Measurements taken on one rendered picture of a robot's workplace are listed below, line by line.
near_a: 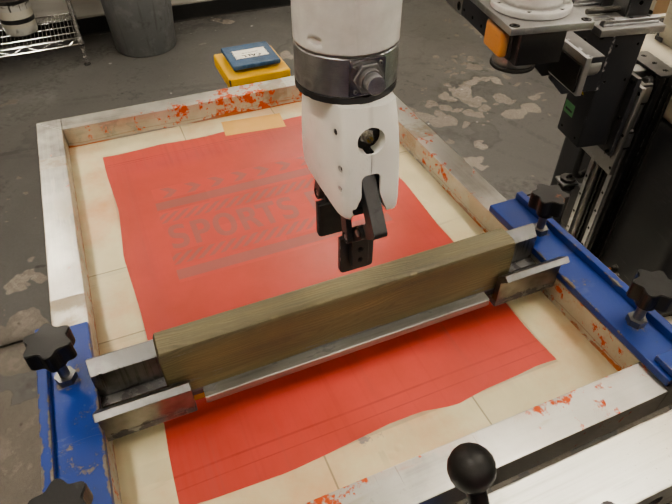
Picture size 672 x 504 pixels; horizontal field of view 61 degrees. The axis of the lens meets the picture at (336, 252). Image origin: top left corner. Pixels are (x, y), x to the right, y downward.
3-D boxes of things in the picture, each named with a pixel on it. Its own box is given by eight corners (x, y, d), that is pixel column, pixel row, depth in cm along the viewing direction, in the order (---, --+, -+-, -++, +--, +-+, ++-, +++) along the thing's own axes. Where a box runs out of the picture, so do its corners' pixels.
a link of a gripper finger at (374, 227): (397, 218, 41) (379, 248, 46) (359, 131, 44) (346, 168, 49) (383, 222, 41) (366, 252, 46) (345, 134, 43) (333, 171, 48)
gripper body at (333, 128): (425, 83, 39) (411, 212, 46) (363, 29, 46) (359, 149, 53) (323, 103, 37) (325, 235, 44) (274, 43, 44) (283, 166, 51)
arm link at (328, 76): (429, 56, 37) (424, 95, 39) (371, 10, 43) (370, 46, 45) (323, 75, 35) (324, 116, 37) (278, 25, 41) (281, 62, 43)
